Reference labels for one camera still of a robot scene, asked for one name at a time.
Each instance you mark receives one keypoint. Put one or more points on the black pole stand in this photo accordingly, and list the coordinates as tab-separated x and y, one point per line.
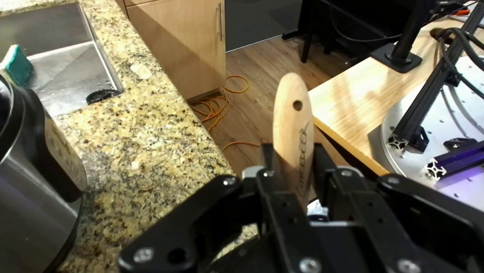
403	54

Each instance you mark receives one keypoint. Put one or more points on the wooden spoon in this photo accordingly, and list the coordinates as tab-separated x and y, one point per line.
293	136

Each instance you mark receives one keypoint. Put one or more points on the wooden base cabinet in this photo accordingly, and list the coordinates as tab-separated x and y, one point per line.
176	39

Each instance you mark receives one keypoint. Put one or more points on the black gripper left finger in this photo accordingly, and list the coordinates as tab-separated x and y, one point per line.
212	221

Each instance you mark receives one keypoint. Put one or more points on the green sponge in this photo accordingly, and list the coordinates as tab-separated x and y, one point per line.
17	62

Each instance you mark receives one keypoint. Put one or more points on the stainless steel sink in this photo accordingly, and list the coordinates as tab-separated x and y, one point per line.
66	60

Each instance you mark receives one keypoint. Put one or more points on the stainless steel pressure cooker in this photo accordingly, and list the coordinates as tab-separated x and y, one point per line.
31	191

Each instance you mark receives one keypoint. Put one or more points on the black aluminium extrusion post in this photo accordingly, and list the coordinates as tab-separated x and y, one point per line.
429	100

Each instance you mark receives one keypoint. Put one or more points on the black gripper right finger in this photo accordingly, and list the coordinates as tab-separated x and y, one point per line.
403	227

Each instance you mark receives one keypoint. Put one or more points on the light wooden table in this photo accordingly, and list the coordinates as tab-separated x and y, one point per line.
353	106

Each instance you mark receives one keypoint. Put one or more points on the short aluminium extrusion bar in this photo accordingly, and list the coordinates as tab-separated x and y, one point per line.
459	159

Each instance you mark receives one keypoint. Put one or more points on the black sink strainer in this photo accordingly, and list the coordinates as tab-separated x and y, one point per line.
102	95

